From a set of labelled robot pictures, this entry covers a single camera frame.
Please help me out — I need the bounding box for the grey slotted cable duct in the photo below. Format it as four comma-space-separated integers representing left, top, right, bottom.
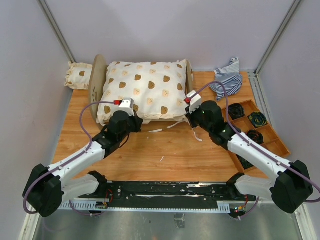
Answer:
58, 200, 231, 214

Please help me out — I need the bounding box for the blue striped cloth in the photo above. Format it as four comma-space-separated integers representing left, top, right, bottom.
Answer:
209, 57, 243, 101

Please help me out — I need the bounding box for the small bear print pillow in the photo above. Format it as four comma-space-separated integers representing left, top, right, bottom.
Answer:
64, 61, 93, 90

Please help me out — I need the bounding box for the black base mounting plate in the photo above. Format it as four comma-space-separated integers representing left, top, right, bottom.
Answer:
91, 181, 256, 208

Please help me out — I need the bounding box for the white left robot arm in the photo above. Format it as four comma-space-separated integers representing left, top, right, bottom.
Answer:
22, 110, 143, 218

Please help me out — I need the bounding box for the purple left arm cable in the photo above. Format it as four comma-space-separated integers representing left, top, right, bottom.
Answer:
22, 99, 121, 232

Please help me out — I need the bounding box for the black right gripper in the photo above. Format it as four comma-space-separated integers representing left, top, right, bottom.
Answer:
185, 102, 213, 133

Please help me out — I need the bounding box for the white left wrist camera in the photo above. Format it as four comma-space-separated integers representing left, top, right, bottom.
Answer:
118, 98, 135, 117

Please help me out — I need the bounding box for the left aluminium frame post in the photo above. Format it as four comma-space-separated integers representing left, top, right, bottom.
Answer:
37, 0, 76, 63

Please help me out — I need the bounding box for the right aluminium frame post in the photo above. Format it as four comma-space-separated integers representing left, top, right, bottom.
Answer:
253, 0, 305, 76

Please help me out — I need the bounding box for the large bear print cushion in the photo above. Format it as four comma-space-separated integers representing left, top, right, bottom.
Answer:
96, 59, 203, 143

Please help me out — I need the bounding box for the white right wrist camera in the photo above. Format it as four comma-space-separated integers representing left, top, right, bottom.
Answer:
184, 90, 202, 114

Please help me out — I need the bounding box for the blue yellow rolled fabric item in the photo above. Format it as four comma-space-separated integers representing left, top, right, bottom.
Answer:
248, 111, 268, 128

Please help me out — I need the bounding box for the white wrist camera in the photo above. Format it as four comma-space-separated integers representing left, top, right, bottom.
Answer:
184, 90, 202, 114
118, 98, 135, 117

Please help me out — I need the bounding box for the aluminium frame post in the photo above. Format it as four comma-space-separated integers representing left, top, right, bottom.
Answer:
37, 0, 76, 63
253, 0, 305, 76

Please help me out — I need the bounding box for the dark rolled fabric item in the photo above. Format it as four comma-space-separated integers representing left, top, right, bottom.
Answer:
237, 155, 253, 170

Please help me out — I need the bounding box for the wooden striped pet bed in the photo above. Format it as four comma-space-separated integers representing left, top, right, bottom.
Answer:
88, 54, 195, 125

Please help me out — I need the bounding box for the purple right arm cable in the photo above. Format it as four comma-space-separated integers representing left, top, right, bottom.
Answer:
192, 80, 320, 221

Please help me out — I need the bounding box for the wooden compartment tray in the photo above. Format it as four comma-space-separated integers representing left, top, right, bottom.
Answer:
222, 100, 291, 158

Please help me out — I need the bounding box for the black orange rolled fabric item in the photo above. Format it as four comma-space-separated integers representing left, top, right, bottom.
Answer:
246, 129, 264, 145

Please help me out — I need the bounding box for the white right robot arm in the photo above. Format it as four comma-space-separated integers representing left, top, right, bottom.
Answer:
185, 97, 314, 214

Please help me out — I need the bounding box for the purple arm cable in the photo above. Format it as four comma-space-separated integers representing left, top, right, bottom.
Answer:
22, 99, 121, 232
192, 80, 320, 221

